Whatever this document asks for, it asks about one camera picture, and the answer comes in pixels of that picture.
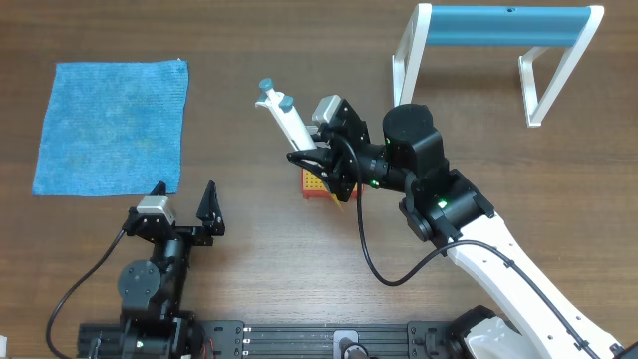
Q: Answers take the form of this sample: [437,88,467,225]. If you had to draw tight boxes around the red and yellow tip box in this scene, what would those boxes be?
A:
[300,167,360,201]

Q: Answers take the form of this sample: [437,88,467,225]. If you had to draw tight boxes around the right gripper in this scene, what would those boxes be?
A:
[286,98,373,200]

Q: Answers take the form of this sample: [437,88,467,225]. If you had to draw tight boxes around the blue cloth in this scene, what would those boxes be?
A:
[31,59,190,197]

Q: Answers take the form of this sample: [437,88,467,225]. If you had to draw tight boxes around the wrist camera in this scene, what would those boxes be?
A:
[311,95,343,126]
[136,194,177,226]

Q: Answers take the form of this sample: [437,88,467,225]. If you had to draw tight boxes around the white and blue stand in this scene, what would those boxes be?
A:
[392,3,607,129]

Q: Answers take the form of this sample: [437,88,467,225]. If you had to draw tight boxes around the mounting rail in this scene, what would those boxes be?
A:
[77,319,463,359]

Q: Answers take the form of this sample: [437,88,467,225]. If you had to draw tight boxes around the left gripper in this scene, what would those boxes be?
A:
[122,179,226,247]

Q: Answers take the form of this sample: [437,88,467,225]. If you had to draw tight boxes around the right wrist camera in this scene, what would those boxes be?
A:
[311,95,343,126]

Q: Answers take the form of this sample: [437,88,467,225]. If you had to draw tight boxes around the white pipette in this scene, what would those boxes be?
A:
[254,78,345,212]

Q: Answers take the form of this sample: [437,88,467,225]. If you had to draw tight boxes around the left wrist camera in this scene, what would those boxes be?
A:
[136,194,177,226]

